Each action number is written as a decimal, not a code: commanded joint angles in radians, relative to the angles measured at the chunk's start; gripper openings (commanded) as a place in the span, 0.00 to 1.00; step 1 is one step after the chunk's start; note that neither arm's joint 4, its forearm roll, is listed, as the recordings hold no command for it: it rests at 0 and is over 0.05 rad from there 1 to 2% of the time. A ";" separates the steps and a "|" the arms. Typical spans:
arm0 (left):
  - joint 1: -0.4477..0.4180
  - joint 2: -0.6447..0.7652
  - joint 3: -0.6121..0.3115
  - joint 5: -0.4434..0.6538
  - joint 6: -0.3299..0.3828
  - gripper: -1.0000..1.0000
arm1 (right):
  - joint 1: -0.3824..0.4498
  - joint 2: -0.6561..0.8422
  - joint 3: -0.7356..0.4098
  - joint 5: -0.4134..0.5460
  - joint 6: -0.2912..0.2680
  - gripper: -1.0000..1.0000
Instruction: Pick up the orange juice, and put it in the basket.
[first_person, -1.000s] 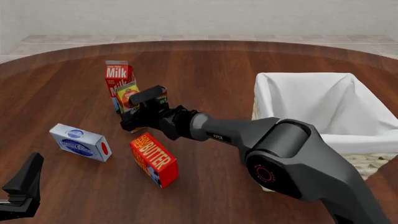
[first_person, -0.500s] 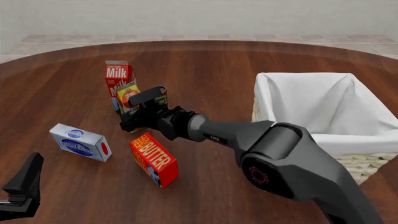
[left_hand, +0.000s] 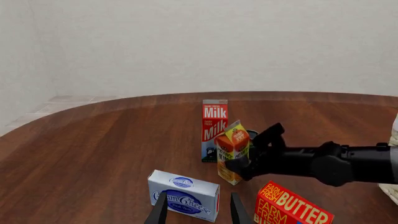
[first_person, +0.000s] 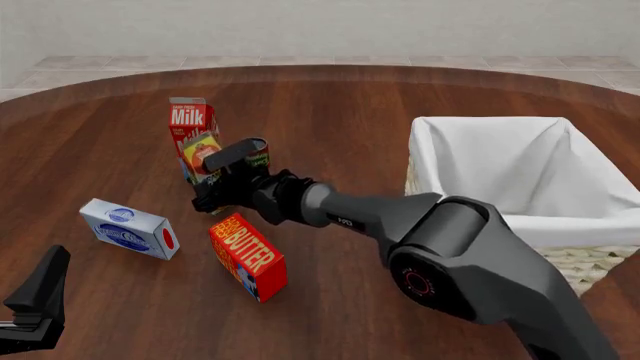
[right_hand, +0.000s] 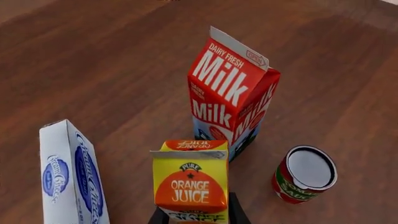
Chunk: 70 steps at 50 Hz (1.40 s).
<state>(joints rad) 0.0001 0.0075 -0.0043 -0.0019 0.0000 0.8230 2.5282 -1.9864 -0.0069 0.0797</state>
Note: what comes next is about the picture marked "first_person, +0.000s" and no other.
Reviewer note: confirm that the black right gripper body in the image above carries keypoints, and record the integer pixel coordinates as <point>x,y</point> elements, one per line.
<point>227,193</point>

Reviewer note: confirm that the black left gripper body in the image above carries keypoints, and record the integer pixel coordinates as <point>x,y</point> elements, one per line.
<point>30,335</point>

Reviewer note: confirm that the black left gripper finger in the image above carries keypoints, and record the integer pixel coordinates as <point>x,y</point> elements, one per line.
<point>45,281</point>

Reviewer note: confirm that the orange juice carton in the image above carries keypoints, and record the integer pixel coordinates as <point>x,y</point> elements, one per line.
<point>197,153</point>

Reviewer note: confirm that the grey and black right robot arm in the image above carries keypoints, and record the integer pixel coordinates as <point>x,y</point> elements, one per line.
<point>450,240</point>

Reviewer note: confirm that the white cloth basket liner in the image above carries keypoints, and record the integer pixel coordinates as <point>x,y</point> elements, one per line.
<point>500,165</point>

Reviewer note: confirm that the wicker basket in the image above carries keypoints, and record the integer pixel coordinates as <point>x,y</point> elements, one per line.
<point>585,264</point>

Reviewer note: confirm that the dark tin with red label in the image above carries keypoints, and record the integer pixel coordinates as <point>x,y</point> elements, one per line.
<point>261,157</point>

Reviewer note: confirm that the red butter box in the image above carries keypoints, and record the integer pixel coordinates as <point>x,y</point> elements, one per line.
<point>250,255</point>

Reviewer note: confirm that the red milk carton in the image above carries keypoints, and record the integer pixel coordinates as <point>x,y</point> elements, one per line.
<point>187,117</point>

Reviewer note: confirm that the white and blue cream cheese box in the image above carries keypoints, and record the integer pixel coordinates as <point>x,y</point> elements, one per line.
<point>125,228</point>

